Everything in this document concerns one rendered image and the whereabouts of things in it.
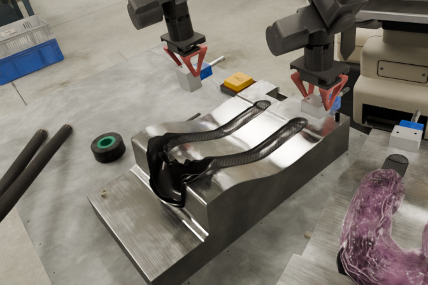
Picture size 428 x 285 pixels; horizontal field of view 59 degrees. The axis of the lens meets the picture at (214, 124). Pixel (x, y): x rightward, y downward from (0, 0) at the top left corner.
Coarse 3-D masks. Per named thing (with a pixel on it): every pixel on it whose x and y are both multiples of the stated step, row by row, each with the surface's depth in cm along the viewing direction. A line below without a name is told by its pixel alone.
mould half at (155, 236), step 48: (240, 96) 92; (144, 144) 76; (192, 144) 74; (240, 144) 78; (288, 144) 76; (336, 144) 80; (96, 192) 77; (144, 192) 75; (192, 192) 63; (240, 192) 65; (288, 192) 75; (144, 240) 66; (192, 240) 64
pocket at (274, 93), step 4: (276, 88) 93; (268, 92) 91; (272, 92) 92; (276, 92) 93; (280, 92) 93; (272, 96) 93; (276, 96) 94; (280, 96) 93; (284, 96) 92; (288, 96) 91; (280, 100) 92
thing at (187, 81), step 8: (184, 64) 95; (208, 64) 95; (216, 64) 98; (176, 72) 94; (184, 72) 92; (200, 72) 93; (208, 72) 95; (184, 80) 93; (192, 80) 92; (200, 80) 94; (184, 88) 96; (192, 88) 93
